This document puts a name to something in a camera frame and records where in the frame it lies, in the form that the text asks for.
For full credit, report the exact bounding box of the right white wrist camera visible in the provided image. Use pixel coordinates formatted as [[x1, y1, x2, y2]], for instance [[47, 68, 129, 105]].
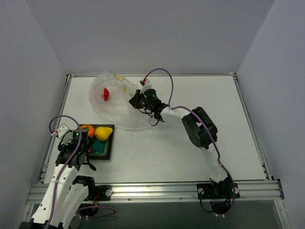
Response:
[[140, 79, 152, 94]]

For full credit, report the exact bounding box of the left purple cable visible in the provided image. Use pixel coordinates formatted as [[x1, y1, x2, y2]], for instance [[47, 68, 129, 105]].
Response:
[[44, 115, 116, 229]]

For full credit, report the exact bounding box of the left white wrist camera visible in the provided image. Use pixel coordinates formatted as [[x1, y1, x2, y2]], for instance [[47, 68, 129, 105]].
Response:
[[51, 124, 71, 140]]

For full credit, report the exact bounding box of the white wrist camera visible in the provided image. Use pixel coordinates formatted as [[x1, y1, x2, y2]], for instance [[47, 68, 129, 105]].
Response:
[[140, 79, 152, 94], [51, 124, 71, 140]]

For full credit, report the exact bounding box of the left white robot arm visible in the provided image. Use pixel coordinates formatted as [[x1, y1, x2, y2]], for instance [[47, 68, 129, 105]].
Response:
[[20, 129, 96, 229]]

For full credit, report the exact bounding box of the yellow fake pear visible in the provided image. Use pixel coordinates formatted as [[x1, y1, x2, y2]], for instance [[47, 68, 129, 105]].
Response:
[[95, 126, 113, 141]]

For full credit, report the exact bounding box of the square teal ceramic plate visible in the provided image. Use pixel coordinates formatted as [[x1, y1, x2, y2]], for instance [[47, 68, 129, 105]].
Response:
[[81, 124, 114, 160]]

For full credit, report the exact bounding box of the orange fake persimmon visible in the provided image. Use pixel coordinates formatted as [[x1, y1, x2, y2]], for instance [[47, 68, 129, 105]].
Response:
[[81, 125, 95, 138]]

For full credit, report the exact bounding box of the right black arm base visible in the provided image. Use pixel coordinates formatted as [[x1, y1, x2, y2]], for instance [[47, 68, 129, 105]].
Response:
[[196, 183, 240, 218]]

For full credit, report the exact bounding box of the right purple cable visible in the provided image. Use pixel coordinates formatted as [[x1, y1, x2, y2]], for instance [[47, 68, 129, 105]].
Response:
[[142, 68, 235, 215]]

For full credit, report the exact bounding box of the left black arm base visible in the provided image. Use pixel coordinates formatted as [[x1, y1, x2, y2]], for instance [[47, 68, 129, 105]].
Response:
[[78, 185, 115, 218]]

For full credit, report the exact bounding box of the purple cable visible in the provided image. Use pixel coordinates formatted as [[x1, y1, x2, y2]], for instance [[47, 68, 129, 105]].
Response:
[[142, 68, 235, 215], [44, 115, 116, 229]]

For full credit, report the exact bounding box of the red fake apple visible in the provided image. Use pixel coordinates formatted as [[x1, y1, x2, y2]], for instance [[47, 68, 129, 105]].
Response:
[[102, 88, 110, 101]]

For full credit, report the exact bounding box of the translucent white plastic bag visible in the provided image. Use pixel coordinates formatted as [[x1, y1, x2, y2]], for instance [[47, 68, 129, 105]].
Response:
[[89, 71, 150, 131]]

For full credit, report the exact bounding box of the aluminium front rail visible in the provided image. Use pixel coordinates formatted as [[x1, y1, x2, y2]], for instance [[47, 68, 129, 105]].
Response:
[[26, 180, 285, 203]]

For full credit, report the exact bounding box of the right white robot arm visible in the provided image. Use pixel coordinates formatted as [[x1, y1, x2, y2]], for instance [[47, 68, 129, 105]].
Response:
[[129, 89, 232, 197]]

